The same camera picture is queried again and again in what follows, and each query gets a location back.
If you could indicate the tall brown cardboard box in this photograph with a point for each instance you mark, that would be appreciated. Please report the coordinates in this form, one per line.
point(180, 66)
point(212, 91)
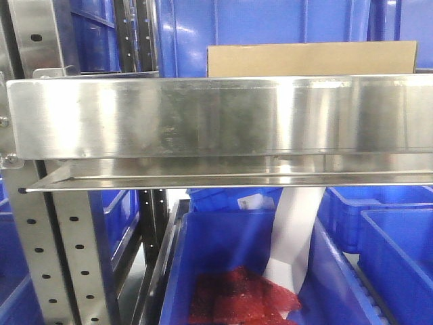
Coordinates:
point(312, 59)

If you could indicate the large blue bin upper shelf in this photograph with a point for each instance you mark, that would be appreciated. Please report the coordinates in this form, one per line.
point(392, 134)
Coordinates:
point(187, 28)

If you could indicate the perforated steel shelf upright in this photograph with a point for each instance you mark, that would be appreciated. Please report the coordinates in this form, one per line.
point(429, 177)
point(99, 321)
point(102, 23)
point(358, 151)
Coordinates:
point(66, 246)

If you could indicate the blue bin with red items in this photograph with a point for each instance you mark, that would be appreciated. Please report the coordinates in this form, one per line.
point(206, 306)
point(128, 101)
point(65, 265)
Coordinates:
point(217, 242)

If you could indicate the white paper strip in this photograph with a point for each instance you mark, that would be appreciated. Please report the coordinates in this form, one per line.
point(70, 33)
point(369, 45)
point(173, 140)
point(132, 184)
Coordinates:
point(291, 236)

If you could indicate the blue bin left lower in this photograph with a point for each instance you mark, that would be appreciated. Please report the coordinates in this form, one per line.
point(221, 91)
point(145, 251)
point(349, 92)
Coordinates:
point(120, 208)

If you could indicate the blue bin behind right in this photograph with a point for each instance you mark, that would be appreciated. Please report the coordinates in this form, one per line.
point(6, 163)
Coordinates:
point(341, 207)

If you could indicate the red mesh packets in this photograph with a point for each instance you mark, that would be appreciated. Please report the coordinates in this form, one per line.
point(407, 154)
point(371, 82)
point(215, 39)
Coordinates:
point(240, 296)

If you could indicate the blue bin upper left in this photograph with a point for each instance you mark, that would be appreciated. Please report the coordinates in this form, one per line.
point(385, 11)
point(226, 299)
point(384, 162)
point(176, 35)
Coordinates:
point(95, 32)

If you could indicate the blue bin far right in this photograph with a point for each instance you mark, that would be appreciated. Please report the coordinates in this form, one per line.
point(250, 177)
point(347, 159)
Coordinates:
point(396, 256)

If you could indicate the stainless steel shelf rail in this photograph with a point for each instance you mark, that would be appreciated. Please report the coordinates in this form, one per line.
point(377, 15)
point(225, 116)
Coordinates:
point(133, 132)

